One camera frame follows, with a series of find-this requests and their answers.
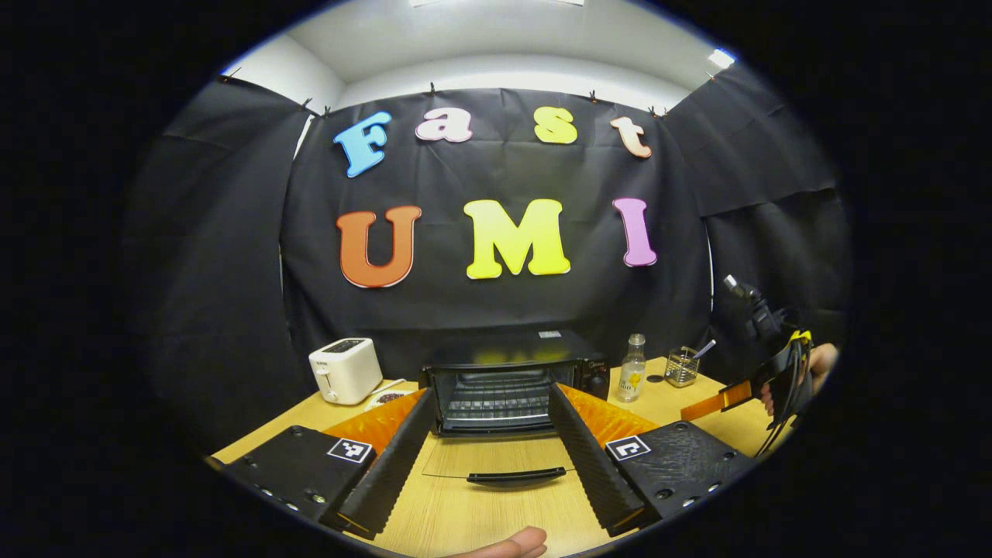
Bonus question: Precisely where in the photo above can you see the white toaster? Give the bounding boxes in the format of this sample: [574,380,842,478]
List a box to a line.
[308,337,384,406]

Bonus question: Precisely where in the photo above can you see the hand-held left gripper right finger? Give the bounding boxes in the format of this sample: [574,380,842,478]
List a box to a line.
[547,381,756,537]

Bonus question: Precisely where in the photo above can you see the small metal mesh holder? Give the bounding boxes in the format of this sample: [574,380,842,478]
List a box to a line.
[664,346,701,388]

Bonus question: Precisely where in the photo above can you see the black electric oven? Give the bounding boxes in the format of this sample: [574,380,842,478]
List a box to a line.
[418,329,613,487]

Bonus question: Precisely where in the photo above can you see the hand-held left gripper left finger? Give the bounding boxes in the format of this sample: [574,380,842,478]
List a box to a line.
[221,387,436,541]

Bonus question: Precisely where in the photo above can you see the clear bottle yellow label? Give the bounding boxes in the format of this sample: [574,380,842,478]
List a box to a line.
[618,333,647,403]

